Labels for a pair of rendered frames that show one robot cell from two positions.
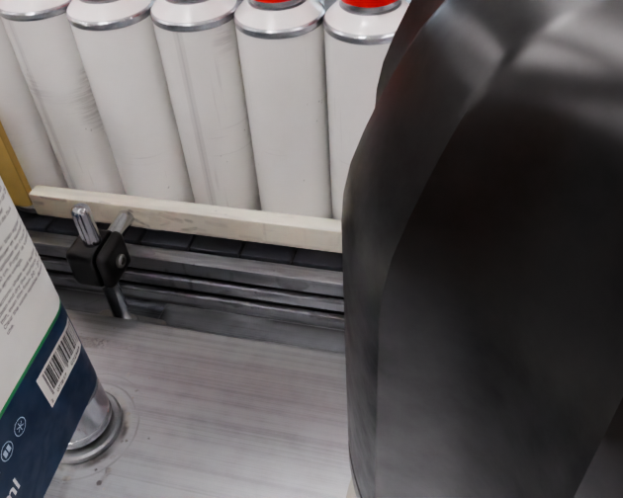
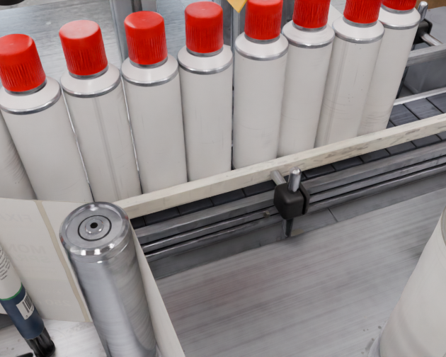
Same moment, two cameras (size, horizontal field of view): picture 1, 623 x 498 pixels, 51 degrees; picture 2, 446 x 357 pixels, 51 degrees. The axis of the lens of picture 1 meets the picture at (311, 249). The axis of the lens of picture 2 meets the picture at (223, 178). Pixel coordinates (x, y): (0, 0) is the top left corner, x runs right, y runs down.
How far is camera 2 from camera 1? 0.19 m
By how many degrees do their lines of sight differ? 26
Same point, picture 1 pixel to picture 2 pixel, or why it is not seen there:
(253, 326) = (166, 264)
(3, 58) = not seen: outside the picture
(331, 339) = (216, 249)
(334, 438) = (279, 293)
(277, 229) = (172, 197)
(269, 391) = (228, 289)
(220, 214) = (132, 203)
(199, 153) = (109, 170)
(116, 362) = not seen: hidden behind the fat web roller
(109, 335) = not seen: hidden behind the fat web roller
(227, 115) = (125, 139)
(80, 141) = (13, 193)
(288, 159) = (170, 153)
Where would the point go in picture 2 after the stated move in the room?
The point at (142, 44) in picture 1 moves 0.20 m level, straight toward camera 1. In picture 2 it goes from (63, 112) to (253, 227)
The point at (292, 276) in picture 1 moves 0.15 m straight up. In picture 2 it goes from (186, 222) to (176, 108)
